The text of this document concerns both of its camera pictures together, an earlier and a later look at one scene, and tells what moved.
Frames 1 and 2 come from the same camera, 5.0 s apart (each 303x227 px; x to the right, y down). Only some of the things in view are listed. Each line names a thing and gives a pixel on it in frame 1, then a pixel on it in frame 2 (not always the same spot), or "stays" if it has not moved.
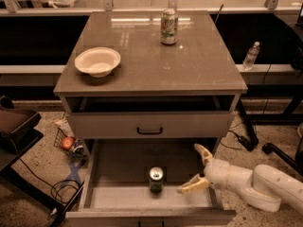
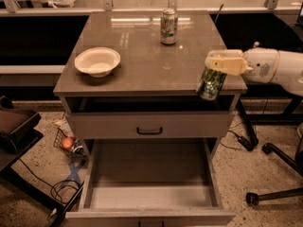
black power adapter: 248,143 stays
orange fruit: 67,142 stays
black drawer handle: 150,132 stays
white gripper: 216,173 → 260,66
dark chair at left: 18,131 stays
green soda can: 156,180 → 210,83
